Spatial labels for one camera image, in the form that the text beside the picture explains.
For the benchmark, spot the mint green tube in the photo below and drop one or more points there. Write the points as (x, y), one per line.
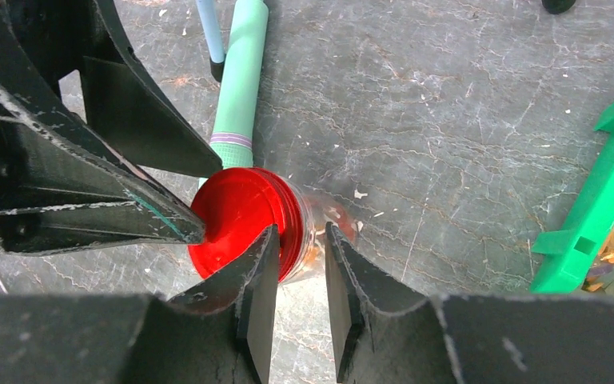
(232, 134)

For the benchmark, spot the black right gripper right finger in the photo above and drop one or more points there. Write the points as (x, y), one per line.
(385, 332)

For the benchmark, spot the red jar lid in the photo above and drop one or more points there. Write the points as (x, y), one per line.
(236, 205)

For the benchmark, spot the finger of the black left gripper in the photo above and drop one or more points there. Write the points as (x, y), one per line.
(63, 189)
(126, 107)

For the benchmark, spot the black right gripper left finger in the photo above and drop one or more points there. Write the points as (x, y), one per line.
(219, 331)

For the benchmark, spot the clear plastic jar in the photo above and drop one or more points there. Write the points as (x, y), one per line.
(316, 211)

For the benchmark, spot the light blue tripod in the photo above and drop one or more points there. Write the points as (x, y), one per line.
(213, 37)

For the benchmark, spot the green plastic candy bin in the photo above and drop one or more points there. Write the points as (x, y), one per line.
(569, 252)

